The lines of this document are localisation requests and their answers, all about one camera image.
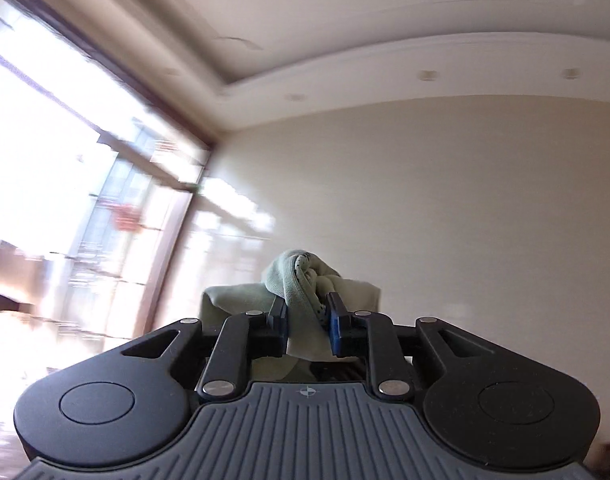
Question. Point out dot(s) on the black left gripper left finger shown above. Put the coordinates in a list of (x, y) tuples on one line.
[(242, 339)]

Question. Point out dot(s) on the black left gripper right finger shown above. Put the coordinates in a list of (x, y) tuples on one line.
[(382, 345)]

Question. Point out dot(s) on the light green garment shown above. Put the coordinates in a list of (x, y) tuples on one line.
[(303, 281)]

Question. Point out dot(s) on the glass door with ornaments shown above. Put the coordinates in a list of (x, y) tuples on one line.
[(94, 181)]

